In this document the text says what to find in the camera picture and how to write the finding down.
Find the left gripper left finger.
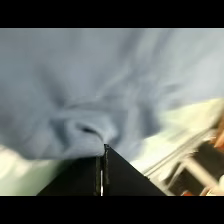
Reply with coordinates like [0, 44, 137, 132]
[37, 155, 103, 197]

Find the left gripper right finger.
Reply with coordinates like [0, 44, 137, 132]
[102, 143, 167, 197]

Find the light blue shirt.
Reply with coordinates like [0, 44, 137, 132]
[0, 28, 224, 162]

